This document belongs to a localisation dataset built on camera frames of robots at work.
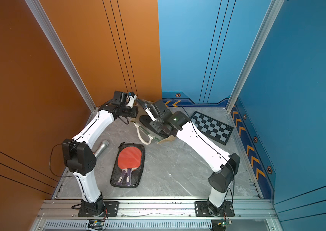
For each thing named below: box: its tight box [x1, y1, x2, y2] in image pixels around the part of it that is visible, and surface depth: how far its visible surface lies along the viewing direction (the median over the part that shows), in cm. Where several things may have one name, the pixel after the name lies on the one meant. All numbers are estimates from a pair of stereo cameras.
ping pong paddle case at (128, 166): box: [110, 141, 145, 189], surface depth 86 cm
